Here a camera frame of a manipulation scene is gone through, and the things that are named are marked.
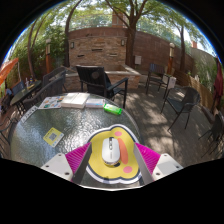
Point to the blue slatted chair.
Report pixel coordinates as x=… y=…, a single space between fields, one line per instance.
x=18 y=87

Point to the yellow square code card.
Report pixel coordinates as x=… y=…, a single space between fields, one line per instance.
x=53 y=137

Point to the white computer mouse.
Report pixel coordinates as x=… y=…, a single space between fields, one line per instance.
x=110 y=151

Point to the grey wall box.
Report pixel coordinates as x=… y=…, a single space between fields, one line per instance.
x=138 y=60

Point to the orange parasol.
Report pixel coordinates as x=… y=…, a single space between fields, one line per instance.
x=8 y=68

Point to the wooden lamp post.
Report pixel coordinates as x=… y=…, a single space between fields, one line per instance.
x=172 y=59
x=48 y=56

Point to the black slatted wooden chair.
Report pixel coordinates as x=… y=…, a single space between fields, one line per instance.
x=96 y=78

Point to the yellow duck-shaped mouse pad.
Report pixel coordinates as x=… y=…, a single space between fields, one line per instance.
x=100 y=170

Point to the closed red parasol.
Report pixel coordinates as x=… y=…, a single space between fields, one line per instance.
x=219 y=83

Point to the dark slatted garden chair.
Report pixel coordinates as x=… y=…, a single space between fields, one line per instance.
x=156 y=71

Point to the colourful printed picture sheet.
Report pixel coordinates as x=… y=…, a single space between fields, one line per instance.
x=51 y=102

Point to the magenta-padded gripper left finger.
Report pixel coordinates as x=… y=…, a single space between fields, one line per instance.
x=77 y=156

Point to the dark round garden table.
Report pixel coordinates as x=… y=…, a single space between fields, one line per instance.
x=25 y=93

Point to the dark metal mesh chair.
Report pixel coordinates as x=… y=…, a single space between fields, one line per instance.
x=7 y=131
x=215 y=130
x=183 y=103

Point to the wooden picket fence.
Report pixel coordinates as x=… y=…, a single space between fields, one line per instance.
x=195 y=88

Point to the black wall lamp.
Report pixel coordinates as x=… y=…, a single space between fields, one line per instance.
x=122 y=42
x=72 y=45

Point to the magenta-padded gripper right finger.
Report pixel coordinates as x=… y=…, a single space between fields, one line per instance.
x=147 y=157

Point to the tree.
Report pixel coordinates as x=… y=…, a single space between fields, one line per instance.
x=67 y=36
x=30 y=53
x=130 y=40
x=182 y=48

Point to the green plastic packet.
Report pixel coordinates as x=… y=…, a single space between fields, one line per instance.
x=112 y=109

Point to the dark wicker armchair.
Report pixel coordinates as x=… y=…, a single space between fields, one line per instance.
x=48 y=92
x=54 y=74

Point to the small flat white box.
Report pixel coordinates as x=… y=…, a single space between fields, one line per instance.
x=96 y=103

